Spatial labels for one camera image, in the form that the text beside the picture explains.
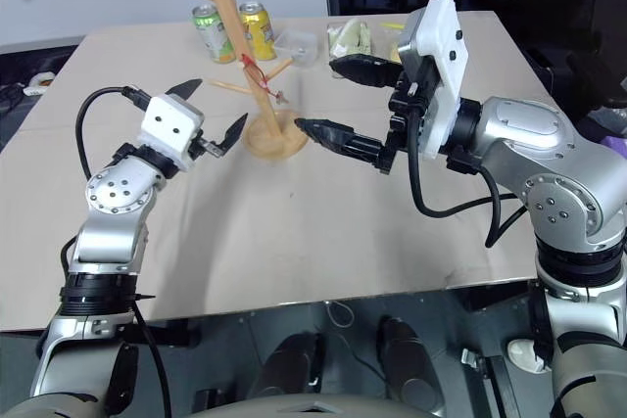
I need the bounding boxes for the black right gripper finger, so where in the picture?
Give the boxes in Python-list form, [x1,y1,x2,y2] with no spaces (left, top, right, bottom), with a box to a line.
[294,117,389,168]
[328,56,406,91]

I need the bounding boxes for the dark rounded shape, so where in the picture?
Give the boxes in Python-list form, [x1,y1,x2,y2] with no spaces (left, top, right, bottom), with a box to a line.
[373,313,446,408]
[243,331,328,395]

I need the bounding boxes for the wooden tree stand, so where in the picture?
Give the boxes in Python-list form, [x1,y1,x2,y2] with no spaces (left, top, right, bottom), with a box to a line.
[149,0,311,162]

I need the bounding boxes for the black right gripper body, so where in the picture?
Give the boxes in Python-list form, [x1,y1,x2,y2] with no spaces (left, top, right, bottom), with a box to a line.
[375,63,442,175]

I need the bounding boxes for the small white device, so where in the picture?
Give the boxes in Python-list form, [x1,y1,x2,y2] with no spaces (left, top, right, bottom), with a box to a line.
[22,72,56,97]

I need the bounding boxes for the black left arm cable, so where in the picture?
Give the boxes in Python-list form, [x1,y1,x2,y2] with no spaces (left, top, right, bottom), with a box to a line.
[74,86,151,180]

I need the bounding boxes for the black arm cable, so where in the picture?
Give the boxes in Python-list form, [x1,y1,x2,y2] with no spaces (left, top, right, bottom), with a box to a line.
[74,86,151,180]
[408,87,531,250]

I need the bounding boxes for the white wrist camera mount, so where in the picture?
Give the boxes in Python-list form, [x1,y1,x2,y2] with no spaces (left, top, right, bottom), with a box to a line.
[137,93,206,173]
[396,0,465,161]

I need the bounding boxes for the clear plastic container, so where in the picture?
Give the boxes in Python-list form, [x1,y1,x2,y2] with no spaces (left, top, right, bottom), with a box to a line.
[271,28,319,70]

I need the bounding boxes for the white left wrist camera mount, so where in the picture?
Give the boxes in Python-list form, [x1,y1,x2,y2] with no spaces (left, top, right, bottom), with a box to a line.
[137,93,206,173]

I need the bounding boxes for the clear bag with green snacks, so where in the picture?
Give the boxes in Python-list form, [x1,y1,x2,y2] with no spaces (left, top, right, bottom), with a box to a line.
[324,17,384,80]

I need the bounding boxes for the thin white cord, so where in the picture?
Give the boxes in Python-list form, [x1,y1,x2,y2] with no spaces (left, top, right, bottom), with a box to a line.
[323,299,357,329]

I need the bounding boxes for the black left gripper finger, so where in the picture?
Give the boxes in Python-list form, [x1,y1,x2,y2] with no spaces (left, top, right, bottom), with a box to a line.
[204,113,250,159]
[164,77,204,102]

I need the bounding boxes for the grey robot torso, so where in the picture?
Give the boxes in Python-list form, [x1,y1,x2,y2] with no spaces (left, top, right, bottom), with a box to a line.
[183,390,445,418]

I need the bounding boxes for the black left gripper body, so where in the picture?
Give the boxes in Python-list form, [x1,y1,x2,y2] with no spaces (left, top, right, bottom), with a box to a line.
[188,132,213,160]

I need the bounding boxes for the yellow drink can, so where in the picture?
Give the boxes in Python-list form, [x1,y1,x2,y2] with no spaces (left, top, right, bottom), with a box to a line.
[238,0,278,63]

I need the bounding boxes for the clear bag with yellow snacks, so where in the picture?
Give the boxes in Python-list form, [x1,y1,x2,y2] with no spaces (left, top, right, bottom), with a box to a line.
[376,20,409,65]

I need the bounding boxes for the red keychain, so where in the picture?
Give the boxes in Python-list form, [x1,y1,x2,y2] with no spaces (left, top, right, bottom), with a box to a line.
[239,53,290,107]

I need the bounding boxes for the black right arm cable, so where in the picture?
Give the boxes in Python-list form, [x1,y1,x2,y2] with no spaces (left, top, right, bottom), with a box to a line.
[408,87,531,250]

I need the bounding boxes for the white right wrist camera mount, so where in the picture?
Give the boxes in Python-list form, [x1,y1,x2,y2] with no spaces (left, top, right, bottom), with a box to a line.
[396,0,465,161]

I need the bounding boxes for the green drink can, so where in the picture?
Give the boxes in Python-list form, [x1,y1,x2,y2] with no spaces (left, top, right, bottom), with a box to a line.
[191,3,238,66]

